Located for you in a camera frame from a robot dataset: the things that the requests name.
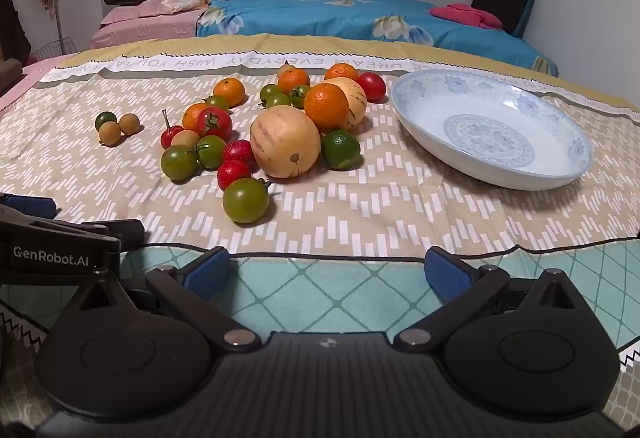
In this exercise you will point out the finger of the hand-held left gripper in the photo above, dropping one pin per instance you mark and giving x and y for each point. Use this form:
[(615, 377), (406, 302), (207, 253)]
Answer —
[(125, 232), (30, 206)]

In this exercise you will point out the large striped pepino melon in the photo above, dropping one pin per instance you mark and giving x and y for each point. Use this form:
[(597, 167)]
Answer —
[(285, 142)]

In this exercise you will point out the red folded cloth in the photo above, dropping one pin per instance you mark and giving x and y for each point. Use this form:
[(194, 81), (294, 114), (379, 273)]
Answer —
[(467, 14)]

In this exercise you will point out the large green tomato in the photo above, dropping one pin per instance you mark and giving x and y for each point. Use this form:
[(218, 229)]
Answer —
[(212, 152), (246, 199), (178, 162)]

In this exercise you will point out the pink bed sheet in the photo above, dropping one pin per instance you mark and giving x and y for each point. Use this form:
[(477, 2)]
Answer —
[(140, 34)]

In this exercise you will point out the small green tomato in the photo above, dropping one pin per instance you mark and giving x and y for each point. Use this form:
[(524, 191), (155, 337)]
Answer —
[(217, 102), (269, 91), (298, 96), (278, 101)]

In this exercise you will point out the round red tomato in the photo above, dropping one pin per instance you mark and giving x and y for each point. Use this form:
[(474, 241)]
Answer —
[(371, 86)]

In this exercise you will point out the large orange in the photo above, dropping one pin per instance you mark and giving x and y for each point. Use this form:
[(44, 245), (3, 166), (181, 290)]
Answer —
[(326, 106)]

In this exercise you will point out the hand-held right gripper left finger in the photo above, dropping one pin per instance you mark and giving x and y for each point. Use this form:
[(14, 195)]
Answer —
[(210, 272)]

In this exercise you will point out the blue floral blanket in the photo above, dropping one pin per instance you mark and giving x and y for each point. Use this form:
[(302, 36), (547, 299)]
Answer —
[(325, 18)]

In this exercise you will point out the blue floral porcelain plate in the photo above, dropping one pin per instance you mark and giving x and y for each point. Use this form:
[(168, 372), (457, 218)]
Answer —
[(500, 158)]

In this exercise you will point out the large green lime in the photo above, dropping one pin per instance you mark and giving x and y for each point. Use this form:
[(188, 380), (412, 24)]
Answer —
[(341, 149)]

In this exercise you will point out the metal coat rack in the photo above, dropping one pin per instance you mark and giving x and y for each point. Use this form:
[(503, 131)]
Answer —
[(58, 18)]

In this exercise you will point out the red strawberry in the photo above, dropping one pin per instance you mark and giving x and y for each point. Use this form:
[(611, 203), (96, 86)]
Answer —
[(233, 174), (239, 152)]

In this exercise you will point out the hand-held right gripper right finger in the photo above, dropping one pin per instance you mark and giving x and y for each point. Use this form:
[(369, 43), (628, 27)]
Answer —
[(445, 275)]

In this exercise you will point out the pink pillow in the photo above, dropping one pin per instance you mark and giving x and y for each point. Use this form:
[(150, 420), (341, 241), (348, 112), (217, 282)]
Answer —
[(145, 9)]

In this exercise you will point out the small green lime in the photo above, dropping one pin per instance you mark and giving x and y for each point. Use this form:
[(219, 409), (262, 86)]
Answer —
[(105, 120)]

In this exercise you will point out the red tomato with green calyx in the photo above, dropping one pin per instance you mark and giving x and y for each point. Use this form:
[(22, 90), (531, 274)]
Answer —
[(216, 124)]

